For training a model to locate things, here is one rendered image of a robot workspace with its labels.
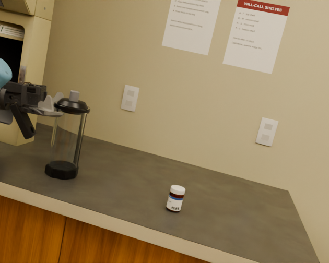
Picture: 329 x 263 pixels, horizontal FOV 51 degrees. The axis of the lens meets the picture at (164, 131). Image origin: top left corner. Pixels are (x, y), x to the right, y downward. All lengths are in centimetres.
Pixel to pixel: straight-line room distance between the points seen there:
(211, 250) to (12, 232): 58
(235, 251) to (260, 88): 81
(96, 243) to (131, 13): 102
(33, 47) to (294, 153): 112
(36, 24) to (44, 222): 68
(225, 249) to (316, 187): 80
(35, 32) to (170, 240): 85
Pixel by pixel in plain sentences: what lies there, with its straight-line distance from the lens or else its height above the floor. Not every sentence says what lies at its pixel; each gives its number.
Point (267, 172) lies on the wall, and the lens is 159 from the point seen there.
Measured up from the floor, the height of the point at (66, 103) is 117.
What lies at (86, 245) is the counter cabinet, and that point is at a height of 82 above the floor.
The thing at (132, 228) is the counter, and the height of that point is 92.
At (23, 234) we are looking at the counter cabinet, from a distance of 112.
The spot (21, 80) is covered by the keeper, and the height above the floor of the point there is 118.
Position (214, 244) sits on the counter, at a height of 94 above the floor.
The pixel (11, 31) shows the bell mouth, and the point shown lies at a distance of 140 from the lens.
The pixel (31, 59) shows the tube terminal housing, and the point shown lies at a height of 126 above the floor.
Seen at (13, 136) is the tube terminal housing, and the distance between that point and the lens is 138.
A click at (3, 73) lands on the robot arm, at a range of 100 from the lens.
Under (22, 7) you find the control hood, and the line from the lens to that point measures 130.
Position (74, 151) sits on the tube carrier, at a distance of 110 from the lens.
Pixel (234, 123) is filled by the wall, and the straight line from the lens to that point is 155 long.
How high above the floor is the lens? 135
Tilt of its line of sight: 11 degrees down
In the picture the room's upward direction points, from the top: 13 degrees clockwise
